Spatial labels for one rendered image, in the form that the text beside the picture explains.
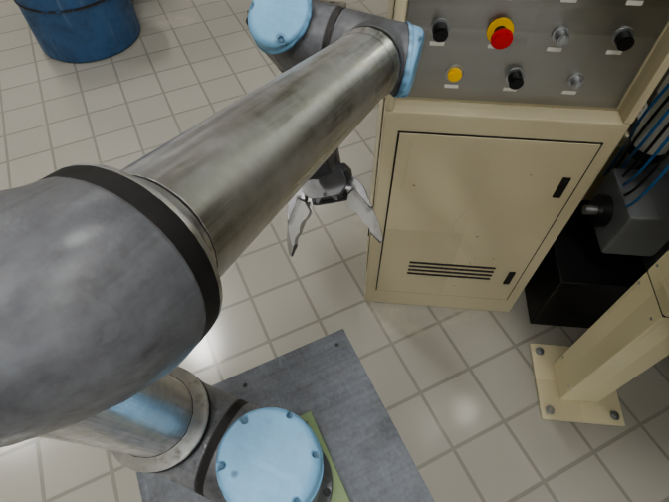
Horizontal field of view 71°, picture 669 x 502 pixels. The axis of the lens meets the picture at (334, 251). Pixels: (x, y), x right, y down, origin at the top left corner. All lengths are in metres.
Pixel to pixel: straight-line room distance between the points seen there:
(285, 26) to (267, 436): 0.56
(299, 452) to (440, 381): 1.06
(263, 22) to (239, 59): 2.31
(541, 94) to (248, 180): 0.98
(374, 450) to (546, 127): 0.80
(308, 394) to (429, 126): 0.67
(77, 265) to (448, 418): 1.56
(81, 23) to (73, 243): 2.92
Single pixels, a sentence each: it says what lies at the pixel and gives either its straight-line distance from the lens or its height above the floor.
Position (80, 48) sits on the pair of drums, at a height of 0.09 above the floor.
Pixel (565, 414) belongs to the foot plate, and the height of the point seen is 0.01.
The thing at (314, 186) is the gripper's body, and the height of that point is 1.04.
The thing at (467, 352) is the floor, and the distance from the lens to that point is 1.80.
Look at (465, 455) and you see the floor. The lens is 1.68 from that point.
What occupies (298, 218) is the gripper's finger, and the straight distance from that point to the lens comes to 0.76.
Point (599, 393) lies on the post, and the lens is 1.80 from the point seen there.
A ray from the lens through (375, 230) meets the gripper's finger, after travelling 0.74.
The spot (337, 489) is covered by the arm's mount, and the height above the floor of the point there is 0.61.
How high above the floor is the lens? 1.60
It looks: 55 degrees down
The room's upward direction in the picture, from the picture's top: straight up
